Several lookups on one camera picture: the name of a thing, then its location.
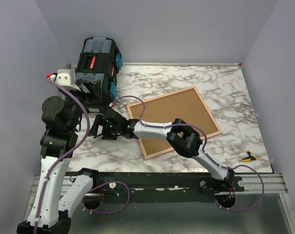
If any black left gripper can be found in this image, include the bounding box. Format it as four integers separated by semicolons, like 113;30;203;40
62;78;102;131

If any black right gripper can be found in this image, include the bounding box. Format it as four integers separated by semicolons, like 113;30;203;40
88;116;121;142

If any pink picture frame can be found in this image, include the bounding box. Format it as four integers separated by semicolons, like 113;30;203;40
126;86;222;160

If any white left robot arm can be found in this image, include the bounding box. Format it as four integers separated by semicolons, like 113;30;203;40
17;78;100;234

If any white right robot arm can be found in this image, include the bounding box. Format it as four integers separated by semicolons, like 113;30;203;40
89;109;235;191

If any black plastic toolbox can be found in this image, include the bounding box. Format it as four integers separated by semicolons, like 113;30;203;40
75;37;123;109

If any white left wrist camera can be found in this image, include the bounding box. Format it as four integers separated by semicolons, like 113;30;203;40
46;69;81;91

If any black mounting base rail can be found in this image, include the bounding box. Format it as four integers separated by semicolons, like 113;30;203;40
77;168;244;204

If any aluminium table rail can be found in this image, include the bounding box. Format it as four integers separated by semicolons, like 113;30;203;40
18;63;289;234

